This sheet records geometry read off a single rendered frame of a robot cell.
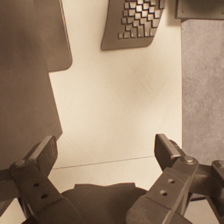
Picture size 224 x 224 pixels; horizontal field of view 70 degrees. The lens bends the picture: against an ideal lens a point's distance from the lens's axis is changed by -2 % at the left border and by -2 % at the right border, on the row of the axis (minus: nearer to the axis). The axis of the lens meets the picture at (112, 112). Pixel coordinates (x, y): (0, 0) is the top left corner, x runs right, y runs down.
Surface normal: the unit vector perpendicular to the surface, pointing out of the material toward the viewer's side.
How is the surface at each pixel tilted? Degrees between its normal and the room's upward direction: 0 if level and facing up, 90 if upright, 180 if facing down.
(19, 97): 86
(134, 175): 0
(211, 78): 0
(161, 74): 0
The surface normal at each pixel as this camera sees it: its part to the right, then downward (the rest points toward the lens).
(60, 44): 0.03, 0.30
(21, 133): 0.99, -0.11
